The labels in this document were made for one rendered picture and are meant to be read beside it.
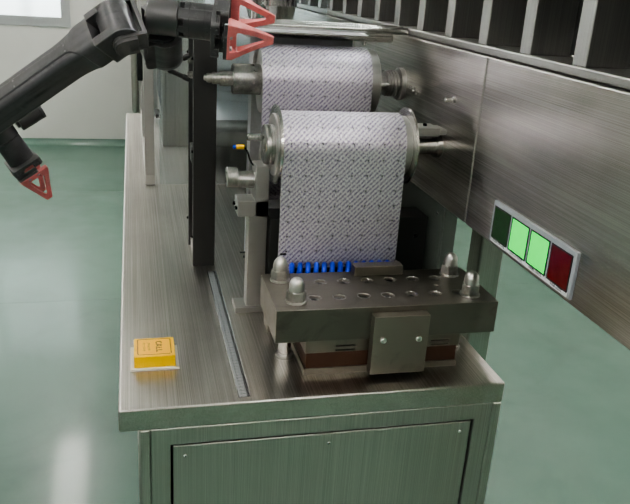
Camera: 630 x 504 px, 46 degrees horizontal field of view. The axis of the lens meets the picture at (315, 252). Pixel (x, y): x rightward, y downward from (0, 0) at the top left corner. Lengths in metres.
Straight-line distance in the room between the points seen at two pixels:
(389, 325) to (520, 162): 0.34
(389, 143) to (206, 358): 0.51
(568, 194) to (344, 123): 0.47
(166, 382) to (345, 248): 0.42
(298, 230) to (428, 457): 0.48
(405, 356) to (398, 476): 0.23
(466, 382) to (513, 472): 1.40
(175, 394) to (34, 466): 1.46
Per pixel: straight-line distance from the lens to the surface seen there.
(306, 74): 1.56
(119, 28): 1.22
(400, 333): 1.27
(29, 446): 2.75
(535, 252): 1.14
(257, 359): 1.33
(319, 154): 1.34
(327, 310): 1.23
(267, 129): 1.36
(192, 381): 1.27
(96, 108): 6.95
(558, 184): 1.11
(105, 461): 2.63
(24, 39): 6.92
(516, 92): 1.22
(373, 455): 1.34
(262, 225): 1.45
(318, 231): 1.39
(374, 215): 1.41
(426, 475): 1.40
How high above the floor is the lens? 1.55
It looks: 20 degrees down
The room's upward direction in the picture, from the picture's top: 4 degrees clockwise
